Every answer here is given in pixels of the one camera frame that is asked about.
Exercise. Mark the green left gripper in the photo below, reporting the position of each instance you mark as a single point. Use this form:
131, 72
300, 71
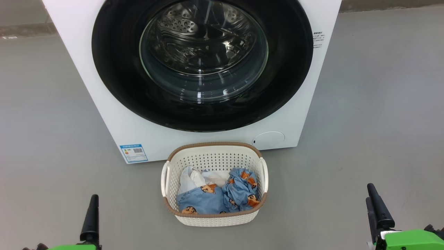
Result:
73, 247

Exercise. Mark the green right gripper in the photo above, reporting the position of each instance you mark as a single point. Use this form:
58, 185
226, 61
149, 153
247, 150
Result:
409, 241

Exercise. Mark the black-rimmed glass washer door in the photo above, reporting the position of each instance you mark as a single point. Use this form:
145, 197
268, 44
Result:
114, 69

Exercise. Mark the white front-load washing machine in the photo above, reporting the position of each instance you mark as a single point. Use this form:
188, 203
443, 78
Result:
156, 146

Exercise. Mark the blue energy label sticker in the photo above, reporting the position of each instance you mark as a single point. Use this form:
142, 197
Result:
133, 153

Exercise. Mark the round white filter cover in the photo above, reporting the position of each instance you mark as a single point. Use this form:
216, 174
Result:
269, 140

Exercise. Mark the cream laundry basket brown rim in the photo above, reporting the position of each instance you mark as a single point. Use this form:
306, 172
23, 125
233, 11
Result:
215, 159

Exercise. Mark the small printed text sticker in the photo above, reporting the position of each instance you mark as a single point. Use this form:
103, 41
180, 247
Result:
318, 39

